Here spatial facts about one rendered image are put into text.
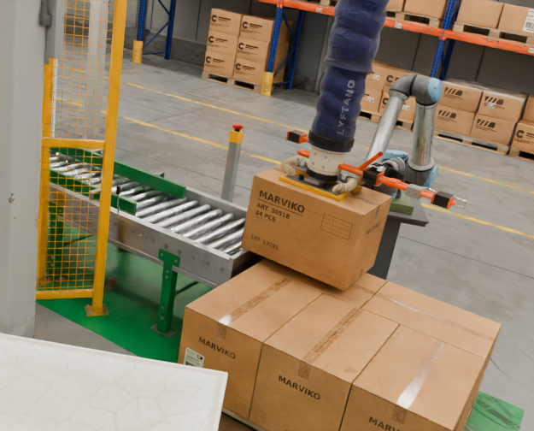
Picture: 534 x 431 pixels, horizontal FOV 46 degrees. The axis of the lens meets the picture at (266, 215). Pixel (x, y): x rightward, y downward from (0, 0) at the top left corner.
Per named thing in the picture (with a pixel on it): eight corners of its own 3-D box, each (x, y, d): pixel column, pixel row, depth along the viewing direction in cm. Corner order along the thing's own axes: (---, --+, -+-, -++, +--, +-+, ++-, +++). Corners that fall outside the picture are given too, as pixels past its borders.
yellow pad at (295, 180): (278, 180, 310) (279, 170, 308) (286, 176, 318) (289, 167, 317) (339, 202, 296) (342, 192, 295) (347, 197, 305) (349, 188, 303)
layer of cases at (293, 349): (174, 381, 288) (184, 305, 274) (278, 304, 371) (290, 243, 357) (424, 514, 238) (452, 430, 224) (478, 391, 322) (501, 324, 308)
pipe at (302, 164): (280, 172, 310) (283, 161, 308) (302, 163, 331) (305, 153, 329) (343, 194, 297) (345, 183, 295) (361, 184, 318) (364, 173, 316)
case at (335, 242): (240, 246, 325) (253, 174, 310) (277, 227, 358) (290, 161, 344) (344, 291, 300) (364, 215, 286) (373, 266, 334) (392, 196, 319)
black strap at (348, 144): (300, 138, 302) (302, 130, 301) (319, 132, 322) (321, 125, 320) (342, 152, 293) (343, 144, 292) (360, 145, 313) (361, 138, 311)
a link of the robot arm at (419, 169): (411, 171, 390) (419, 67, 337) (438, 180, 383) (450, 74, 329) (401, 186, 382) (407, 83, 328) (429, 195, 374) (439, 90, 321)
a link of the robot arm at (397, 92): (395, 66, 337) (349, 182, 334) (416, 70, 331) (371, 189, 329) (399, 74, 347) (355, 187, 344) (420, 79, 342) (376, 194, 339)
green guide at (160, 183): (7, 132, 457) (7, 121, 453) (18, 131, 465) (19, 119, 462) (182, 199, 390) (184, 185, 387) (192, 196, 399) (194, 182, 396)
